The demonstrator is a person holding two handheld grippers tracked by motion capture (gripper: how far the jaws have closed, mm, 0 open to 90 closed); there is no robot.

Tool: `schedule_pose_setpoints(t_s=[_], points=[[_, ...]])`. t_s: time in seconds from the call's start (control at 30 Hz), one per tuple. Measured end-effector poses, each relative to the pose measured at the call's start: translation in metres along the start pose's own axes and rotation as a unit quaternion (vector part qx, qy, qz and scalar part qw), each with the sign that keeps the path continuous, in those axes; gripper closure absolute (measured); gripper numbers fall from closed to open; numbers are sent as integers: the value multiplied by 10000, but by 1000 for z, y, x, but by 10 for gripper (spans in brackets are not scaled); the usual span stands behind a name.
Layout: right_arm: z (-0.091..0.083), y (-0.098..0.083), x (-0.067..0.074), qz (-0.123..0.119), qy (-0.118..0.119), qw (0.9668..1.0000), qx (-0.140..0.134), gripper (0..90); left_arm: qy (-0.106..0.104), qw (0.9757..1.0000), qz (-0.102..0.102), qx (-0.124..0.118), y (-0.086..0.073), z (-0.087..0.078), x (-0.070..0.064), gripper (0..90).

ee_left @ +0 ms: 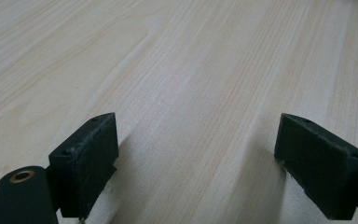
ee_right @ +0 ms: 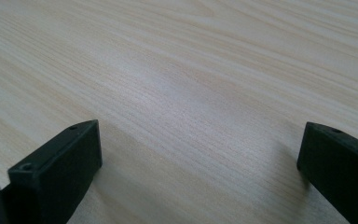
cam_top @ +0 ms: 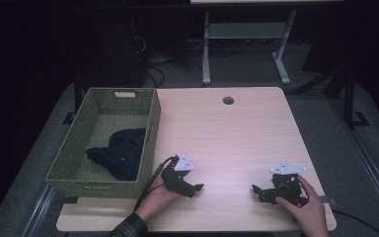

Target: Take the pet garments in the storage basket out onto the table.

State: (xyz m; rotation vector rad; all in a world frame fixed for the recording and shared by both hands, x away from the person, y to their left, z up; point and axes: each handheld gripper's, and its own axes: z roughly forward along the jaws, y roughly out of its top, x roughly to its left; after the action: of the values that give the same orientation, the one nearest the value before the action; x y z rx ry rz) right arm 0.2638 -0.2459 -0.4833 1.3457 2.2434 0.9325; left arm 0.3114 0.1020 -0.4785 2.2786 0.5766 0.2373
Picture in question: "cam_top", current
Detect white metal stand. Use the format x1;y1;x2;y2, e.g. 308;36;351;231
201;9;297;87

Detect dark blue cloth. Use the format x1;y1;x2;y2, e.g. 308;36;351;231
85;127;147;182

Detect black cable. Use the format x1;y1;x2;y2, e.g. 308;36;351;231
332;209;379;237
132;156;179;212

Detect person's left hand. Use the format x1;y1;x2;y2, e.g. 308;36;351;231
143;171;183;223

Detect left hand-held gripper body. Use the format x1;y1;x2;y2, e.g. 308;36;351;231
160;152;197;198

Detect black stand leg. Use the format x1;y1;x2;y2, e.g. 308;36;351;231
341;65;370;130

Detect person's right hand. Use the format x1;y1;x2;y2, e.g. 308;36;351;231
274;174;330;237

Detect tangle of floor cables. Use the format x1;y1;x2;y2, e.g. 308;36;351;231
129;19;205;88

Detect green woven basket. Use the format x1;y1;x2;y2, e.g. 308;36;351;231
45;87;162;199

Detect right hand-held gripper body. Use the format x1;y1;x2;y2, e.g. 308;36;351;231
258;161;310;208

